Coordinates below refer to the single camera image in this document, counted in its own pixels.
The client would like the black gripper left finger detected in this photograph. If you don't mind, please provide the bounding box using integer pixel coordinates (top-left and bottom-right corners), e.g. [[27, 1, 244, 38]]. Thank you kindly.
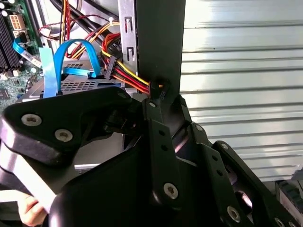
[[0, 86, 183, 213]]

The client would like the blue data wire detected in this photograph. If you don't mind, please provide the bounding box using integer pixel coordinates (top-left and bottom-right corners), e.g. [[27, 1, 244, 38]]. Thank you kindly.
[[53, 39, 105, 97]]

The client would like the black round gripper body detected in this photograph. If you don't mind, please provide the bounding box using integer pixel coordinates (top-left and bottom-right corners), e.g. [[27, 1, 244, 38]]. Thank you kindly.
[[47, 146, 223, 227]]

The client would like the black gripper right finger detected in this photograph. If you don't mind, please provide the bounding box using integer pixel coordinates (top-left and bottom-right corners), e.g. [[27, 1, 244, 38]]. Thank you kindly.
[[169, 94, 303, 227]]

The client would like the orange red yellow power wire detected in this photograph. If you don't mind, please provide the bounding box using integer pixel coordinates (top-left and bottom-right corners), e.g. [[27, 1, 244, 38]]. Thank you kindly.
[[100, 33, 171, 103]]

